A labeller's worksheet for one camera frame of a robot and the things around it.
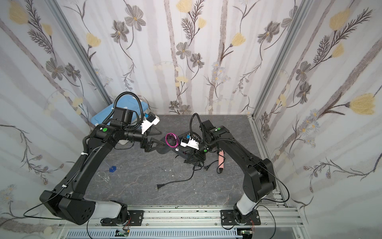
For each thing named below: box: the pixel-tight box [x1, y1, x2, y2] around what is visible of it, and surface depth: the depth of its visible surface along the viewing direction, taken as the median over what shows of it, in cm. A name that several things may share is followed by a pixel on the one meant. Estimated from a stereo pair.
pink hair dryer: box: [216, 148, 226, 174], surface depth 93 cm
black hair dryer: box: [155, 132, 206, 190], surface depth 71 cm
